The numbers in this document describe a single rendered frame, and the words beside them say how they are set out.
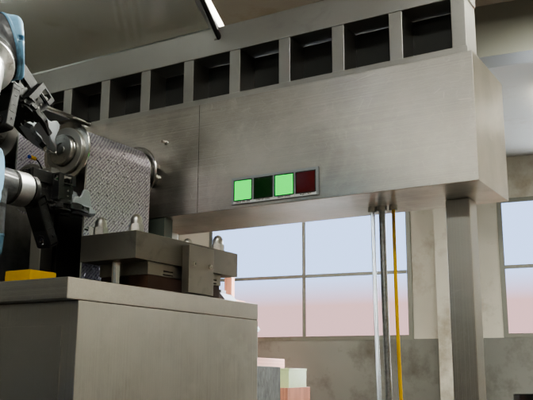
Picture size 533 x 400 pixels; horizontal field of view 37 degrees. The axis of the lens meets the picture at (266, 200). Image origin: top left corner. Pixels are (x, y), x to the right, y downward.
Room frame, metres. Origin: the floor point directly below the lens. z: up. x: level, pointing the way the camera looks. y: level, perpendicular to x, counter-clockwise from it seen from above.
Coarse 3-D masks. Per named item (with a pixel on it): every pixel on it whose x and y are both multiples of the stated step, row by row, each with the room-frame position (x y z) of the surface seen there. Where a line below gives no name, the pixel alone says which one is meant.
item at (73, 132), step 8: (64, 128) 1.85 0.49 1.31; (56, 136) 1.86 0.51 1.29; (72, 136) 1.84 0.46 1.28; (80, 136) 1.83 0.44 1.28; (80, 144) 1.82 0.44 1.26; (80, 152) 1.82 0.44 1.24; (48, 160) 1.88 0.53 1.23; (72, 160) 1.83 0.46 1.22; (80, 160) 1.83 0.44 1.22; (56, 168) 1.86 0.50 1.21; (64, 168) 1.85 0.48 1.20; (72, 168) 1.83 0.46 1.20; (80, 176) 1.88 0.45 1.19
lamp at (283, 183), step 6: (288, 174) 1.91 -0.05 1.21; (276, 180) 1.93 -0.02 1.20; (282, 180) 1.92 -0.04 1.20; (288, 180) 1.91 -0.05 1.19; (276, 186) 1.93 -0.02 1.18; (282, 186) 1.92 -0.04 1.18; (288, 186) 1.91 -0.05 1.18; (276, 192) 1.93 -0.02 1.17; (282, 192) 1.92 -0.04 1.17; (288, 192) 1.91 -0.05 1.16
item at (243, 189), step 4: (244, 180) 1.97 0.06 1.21; (248, 180) 1.97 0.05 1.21; (236, 184) 1.99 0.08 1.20; (240, 184) 1.98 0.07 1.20; (244, 184) 1.97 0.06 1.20; (248, 184) 1.97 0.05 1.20; (236, 188) 1.99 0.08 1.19; (240, 188) 1.98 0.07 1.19; (244, 188) 1.97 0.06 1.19; (248, 188) 1.97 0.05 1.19; (236, 192) 1.99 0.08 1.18; (240, 192) 1.98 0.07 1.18; (244, 192) 1.97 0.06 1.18; (248, 192) 1.97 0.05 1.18; (236, 196) 1.99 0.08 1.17; (240, 196) 1.98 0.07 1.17; (244, 196) 1.97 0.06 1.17; (248, 196) 1.97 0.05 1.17; (236, 200) 1.99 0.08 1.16
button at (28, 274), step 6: (18, 270) 1.55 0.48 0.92; (24, 270) 1.54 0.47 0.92; (30, 270) 1.53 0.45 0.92; (36, 270) 1.54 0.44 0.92; (6, 276) 1.56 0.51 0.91; (12, 276) 1.55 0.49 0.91; (18, 276) 1.54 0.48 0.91; (24, 276) 1.53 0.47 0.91; (30, 276) 1.53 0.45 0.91; (36, 276) 1.54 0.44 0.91; (42, 276) 1.55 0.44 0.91; (48, 276) 1.57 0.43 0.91; (54, 276) 1.58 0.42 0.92
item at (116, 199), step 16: (96, 176) 1.86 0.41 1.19; (112, 176) 1.91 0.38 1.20; (96, 192) 1.86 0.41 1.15; (112, 192) 1.91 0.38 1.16; (128, 192) 1.96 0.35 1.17; (144, 192) 2.01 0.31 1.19; (96, 208) 1.86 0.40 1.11; (112, 208) 1.91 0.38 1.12; (128, 208) 1.96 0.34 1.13; (144, 208) 2.02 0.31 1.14; (112, 224) 1.91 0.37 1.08; (128, 224) 1.97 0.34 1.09; (144, 224) 2.02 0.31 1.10
